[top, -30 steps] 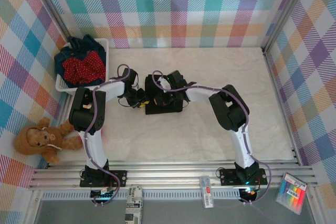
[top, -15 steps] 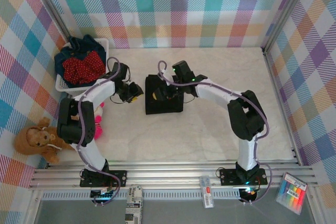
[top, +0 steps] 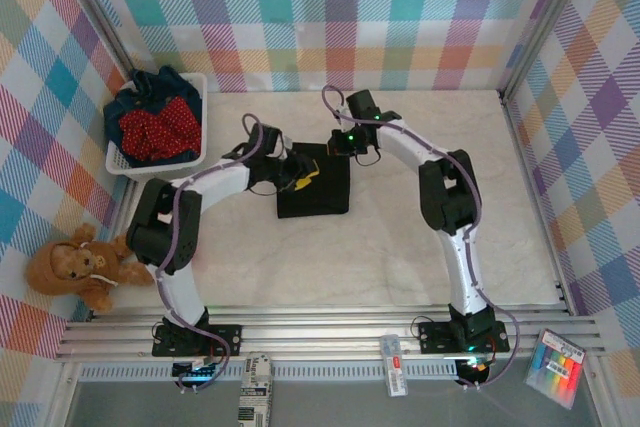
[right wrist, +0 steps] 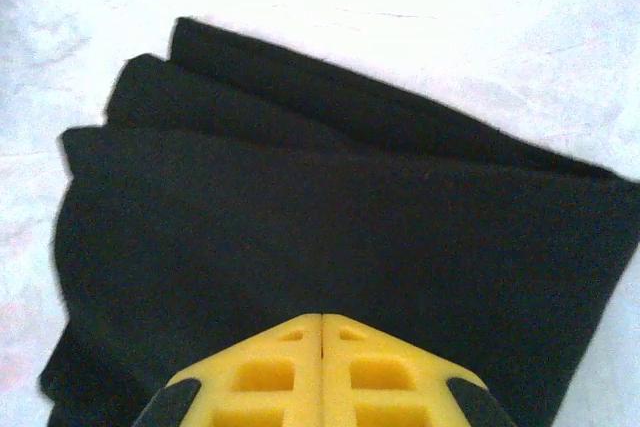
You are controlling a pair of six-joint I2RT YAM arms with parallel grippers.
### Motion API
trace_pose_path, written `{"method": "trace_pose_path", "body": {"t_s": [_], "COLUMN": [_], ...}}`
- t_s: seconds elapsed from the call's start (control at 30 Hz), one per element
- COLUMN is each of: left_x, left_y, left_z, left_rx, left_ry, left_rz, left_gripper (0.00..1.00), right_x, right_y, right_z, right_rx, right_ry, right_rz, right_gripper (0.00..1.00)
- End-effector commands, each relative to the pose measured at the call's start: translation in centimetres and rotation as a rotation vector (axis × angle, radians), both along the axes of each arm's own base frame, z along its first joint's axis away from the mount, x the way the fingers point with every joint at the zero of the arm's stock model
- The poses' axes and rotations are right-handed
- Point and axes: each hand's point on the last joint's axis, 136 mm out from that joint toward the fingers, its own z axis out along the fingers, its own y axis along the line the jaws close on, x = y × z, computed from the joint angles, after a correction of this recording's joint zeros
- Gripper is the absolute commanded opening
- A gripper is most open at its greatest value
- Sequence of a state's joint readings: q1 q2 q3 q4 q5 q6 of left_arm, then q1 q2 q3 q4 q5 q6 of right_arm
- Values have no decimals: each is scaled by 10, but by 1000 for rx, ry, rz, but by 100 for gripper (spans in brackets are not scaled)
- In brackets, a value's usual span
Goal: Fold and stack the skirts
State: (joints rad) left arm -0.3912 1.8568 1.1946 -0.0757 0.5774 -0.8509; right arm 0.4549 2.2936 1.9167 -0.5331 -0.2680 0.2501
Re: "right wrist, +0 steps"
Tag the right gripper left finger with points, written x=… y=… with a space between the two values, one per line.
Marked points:
x=305 y=372

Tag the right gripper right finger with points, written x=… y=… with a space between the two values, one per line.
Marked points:
x=335 y=372

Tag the black skirt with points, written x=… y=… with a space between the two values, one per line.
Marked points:
x=300 y=222

